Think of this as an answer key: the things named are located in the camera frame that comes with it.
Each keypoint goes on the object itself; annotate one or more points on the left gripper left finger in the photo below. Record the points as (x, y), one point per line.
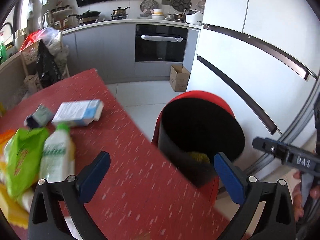
(46, 220)

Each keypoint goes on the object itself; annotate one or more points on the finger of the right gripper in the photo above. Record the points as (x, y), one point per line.
(270, 146)

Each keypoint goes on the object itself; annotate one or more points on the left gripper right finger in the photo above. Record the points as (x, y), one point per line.
(277, 220)

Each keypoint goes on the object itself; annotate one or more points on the yellow orange snack wrapper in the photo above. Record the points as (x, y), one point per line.
(16, 212)

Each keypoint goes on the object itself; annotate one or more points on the yellow foam fruit net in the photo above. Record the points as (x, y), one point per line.
(196, 159)

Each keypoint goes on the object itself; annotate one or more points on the white blue carton box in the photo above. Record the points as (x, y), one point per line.
(78, 113)

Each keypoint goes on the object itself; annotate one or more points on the red trash bin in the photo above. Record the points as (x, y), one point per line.
(198, 121)

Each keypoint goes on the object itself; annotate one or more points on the grey kitchen cabinets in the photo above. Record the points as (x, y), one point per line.
(109, 47)

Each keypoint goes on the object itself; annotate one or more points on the black kitchen faucet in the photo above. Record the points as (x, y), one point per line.
(6, 31)

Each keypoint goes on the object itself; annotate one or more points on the person right hand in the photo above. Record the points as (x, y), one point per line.
(296, 195)

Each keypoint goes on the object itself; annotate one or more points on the white bottle green cap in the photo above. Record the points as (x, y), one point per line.
(58, 158)

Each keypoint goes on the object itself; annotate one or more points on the green snack bag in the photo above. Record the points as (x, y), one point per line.
(23, 157)

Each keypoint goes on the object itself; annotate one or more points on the white refrigerator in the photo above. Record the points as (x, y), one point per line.
(262, 58)

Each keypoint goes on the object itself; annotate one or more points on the grey crumpled small carton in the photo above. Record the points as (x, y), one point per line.
(39, 118)

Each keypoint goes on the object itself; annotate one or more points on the cardboard box on floor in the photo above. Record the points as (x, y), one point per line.
(179, 77)

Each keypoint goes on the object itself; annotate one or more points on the black plastic bag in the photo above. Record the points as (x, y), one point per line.
(46, 67)

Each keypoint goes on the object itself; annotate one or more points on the white rice cooker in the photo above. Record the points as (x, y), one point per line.
(194, 17)

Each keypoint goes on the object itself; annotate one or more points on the black built-in oven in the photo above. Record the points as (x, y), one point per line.
(155, 43)

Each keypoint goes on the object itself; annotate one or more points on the green bottle by sink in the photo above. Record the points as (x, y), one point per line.
(3, 53)

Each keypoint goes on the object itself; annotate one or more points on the red plastic basket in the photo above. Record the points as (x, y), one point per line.
(31, 38)

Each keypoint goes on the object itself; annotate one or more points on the round decorative plate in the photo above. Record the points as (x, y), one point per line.
(148, 6)

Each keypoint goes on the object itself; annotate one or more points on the small steel pot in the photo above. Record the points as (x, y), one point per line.
(119, 13)

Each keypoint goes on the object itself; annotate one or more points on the black wok pan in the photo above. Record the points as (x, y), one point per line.
(86, 17)

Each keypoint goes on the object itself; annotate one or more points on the black mould pan on wall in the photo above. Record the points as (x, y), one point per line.
(181, 5)

